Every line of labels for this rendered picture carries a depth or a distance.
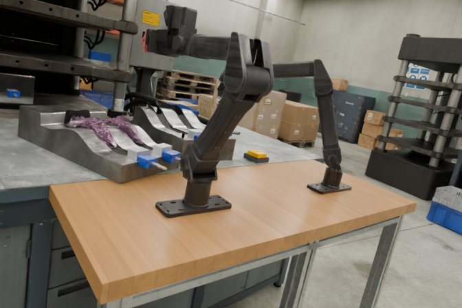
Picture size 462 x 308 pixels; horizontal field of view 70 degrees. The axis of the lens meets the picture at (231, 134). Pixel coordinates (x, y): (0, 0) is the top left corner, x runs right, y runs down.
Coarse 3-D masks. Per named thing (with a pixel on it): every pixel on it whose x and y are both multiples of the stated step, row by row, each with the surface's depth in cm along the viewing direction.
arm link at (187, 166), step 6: (186, 156) 82; (180, 162) 83; (186, 162) 81; (180, 168) 83; (186, 168) 81; (216, 168) 86; (186, 174) 82; (192, 174) 84; (198, 174) 85; (204, 174) 86; (210, 174) 87; (216, 174) 86; (192, 180) 81; (198, 180) 82; (204, 180) 83; (210, 180) 85
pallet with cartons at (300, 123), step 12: (288, 108) 576; (300, 108) 571; (312, 108) 595; (288, 120) 576; (300, 120) 581; (312, 120) 606; (288, 132) 575; (300, 132) 591; (312, 132) 614; (300, 144) 600; (312, 144) 625
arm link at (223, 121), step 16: (256, 80) 69; (224, 96) 73; (240, 96) 69; (256, 96) 72; (224, 112) 74; (240, 112) 74; (208, 128) 79; (224, 128) 76; (192, 144) 82; (208, 144) 79; (224, 144) 81; (192, 160) 82; (208, 160) 82
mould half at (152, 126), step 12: (144, 108) 139; (132, 120) 144; (144, 120) 136; (156, 120) 136; (168, 120) 140; (180, 120) 145; (192, 120) 150; (156, 132) 130; (168, 132) 125; (180, 144) 118; (228, 144) 133; (228, 156) 135
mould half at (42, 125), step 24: (24, 120) 111; (48, 120) 109; (48, 144) 106; (72, 144) 100; (96, 144) 99; (120, 144) 106; (96, 168) 96; (120, 168) 91; (144, 168) 99; (168, 168) 109
